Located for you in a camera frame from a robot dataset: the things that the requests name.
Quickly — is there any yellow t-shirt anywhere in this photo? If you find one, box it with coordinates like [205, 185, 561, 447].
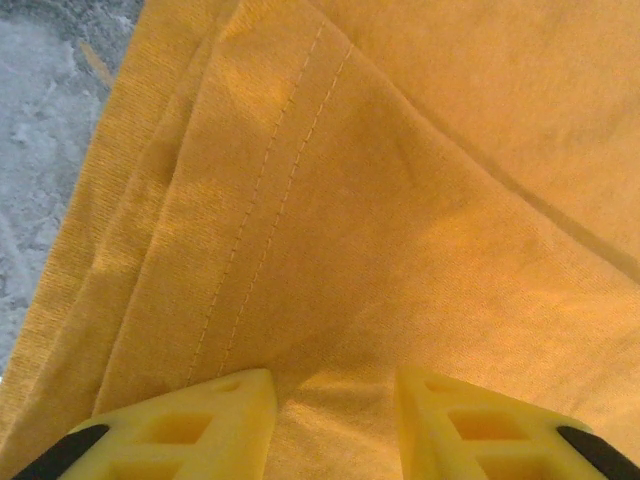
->
[0, 0, 640, 480]

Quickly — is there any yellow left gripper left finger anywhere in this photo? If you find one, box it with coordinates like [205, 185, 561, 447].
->
[24, 368, 279, 480]

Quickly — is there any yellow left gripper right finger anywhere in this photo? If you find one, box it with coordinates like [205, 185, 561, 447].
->
[394, 367, 640, 480]

